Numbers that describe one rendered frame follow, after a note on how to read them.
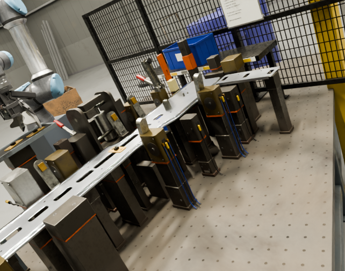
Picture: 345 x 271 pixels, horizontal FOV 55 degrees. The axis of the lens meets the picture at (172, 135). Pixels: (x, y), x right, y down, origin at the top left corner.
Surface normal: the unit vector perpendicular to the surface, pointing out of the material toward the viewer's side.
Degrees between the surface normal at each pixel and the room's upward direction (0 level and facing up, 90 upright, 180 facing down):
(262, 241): 0
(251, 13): 90
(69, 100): 90
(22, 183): 90
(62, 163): 90
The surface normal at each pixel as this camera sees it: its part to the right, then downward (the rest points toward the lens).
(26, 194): 0.71, 0.00
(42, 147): -0.38, 0.51
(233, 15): -0.59, 0.53
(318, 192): -0.38, -0.85
